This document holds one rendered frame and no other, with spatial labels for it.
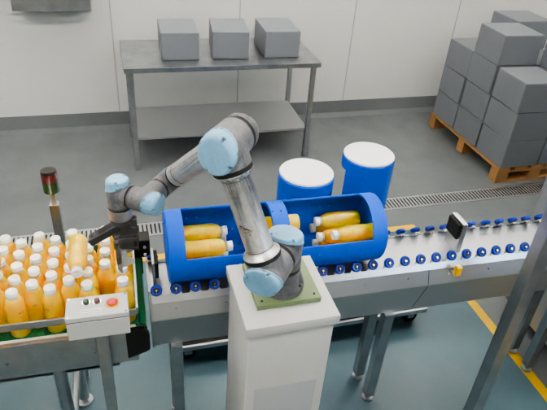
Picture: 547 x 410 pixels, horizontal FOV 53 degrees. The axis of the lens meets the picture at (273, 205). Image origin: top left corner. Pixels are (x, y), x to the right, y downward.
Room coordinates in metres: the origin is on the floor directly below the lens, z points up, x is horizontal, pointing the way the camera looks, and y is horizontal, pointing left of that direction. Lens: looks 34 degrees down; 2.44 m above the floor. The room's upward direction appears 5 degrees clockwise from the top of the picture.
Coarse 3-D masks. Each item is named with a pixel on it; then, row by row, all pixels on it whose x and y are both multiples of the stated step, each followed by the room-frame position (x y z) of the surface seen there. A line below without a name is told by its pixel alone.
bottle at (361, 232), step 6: (342, 228) 1.84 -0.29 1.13; (348, 228) 1.83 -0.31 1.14; (354, 228) 1.84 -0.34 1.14; (360, 228) 1.84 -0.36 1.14; (366, 228) 1.85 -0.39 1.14; (372, 228) 1.85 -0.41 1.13; (342, 234) 1.81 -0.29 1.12; (348, 234) 1.81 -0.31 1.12; (354, 234) 1.82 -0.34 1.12; (360, 234) 1.82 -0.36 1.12; (366, 234) 1.83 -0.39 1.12; (372, 234) 1.84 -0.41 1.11; (342, 240) 1.81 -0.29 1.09; (348, 240) 1.81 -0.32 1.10; (354, 240) 1.82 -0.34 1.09; (360, 240) 1.83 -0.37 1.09
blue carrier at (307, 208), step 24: (168, 216) 1.68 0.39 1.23; (192, 216) 1.84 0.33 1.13; (216, 216) 1.87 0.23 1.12; (288, 216) 1.76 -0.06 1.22; (312, 216) 1.99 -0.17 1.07; (360, 216) 2.04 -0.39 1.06; (384, 216) 1.84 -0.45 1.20; (168, 240) 1.59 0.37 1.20; (240, 240) 1.87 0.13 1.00; (312, 240) 1.94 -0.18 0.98; (384, 240) 1.79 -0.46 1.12; (168, 264) 1.55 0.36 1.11; (192, 264) 1.57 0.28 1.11; (216, 264) 1.59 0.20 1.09
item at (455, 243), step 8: (456, 216) 2.07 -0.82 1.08; (448, 224) 2.08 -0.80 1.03; (456, 224) 2.03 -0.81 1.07; (464, 224) 2.01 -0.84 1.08; (448, 232) 2.09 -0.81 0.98; (456, 232) 2.01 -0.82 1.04; (464, 232) 2.01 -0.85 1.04; (448, 240) 2.07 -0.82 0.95; (456, 240) 2.02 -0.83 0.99; (456, 248) 2.00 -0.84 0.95
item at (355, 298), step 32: (384, 256) 1.93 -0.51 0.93; (352, 288) 1.77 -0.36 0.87; (384, 288) 1.81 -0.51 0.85; (416, 288) 1.85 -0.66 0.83; (448, 288) 1.92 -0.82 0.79; (480, 288) 1.99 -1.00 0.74; (512, 288) 2.06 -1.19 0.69; (544, 288) 2.14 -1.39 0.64; (160, 320) 1.53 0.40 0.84; (192, 320) 1.57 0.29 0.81; (224, 320) 1.63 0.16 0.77
